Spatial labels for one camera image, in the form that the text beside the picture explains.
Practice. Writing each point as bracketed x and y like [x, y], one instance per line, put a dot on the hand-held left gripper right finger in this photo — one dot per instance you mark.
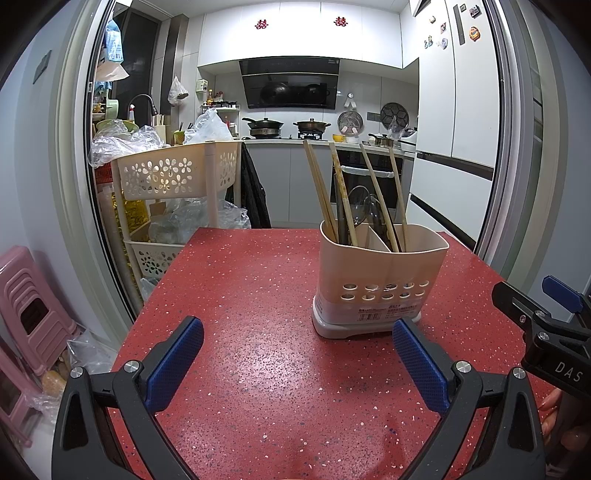
[422, 369]

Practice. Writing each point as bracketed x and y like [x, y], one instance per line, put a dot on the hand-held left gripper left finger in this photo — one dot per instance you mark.
[178, 364]

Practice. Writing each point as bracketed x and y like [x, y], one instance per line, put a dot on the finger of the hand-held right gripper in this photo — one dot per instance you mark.
[512, 304]
[561, 290]

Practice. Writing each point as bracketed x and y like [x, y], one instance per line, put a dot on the beige utensil holder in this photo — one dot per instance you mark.
[369, 267]

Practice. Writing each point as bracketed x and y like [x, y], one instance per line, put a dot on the patterned wooden chopstick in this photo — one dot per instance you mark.
[341, 194]

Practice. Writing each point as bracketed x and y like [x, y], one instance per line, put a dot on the person's right hand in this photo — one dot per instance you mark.
[549, 406]

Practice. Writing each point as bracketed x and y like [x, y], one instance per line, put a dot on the clear bag with food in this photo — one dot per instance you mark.
[87, 350]

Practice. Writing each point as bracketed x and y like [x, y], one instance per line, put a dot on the clear bags in rack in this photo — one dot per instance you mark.
[194, 219]

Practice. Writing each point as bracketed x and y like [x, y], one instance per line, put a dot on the yellow cooking oil bottle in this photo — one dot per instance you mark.
[136, 219]

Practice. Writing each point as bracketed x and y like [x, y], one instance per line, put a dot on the dark hanging jacket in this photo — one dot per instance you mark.
[254, 189]

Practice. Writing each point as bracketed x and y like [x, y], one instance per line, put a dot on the beige flower-pattern storage rack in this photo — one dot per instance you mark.
[152, 173]

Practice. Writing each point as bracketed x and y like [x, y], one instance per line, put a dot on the white refrigerator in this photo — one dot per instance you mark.
[438, 115]

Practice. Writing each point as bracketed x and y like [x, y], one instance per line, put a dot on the small steel saucepan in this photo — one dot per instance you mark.
[381, 141]

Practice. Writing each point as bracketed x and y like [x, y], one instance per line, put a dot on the black built-in oven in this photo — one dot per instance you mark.
[353, 159]

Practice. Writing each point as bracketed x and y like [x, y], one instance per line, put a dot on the round dark divided pan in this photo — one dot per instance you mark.
[395, 114]

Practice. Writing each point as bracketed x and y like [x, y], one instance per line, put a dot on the yellow-green utensil cup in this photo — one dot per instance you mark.
[179, 136]

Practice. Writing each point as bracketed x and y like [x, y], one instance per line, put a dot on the crumpled clear plastic bag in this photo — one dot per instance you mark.
[120, 143]

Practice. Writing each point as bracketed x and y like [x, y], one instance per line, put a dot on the white plastic bag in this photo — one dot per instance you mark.
[210, 127]

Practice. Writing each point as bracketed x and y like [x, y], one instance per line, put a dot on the round steel steamer rack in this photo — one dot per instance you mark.
[349, 122]

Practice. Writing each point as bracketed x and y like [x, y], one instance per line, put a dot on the black wok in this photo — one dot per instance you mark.
[265, 124]

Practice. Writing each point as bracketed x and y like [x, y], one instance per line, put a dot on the green plastic container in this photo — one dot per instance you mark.
[107, 110]

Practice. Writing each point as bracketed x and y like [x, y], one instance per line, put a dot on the dark cooking pot with lid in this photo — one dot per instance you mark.
[311, 125]

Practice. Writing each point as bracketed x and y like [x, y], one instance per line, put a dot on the black kitchen faucet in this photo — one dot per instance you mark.
[147, 98]

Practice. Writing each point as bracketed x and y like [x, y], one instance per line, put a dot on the hanging plastic bag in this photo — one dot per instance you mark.
[177, 94]

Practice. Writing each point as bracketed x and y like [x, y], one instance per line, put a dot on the group of fridge magnets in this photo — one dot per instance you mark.
[443, 32]

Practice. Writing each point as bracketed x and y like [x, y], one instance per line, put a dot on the black range hood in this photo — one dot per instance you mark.
[291, 87]

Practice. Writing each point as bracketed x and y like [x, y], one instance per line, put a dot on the blue white hanging bag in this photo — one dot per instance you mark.
[113, 41]

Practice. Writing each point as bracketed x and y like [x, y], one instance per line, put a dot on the red paper decoration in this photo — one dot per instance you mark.
[261, 24]
[340, 21]

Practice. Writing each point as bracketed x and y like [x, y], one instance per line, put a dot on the grey sliding door frame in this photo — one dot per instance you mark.
[74, 138]

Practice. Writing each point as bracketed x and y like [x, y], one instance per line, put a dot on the grey wall switch panel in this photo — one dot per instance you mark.
[42, 67]

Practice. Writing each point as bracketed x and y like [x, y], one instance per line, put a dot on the white wall cabinets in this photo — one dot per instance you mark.
[300, 37]

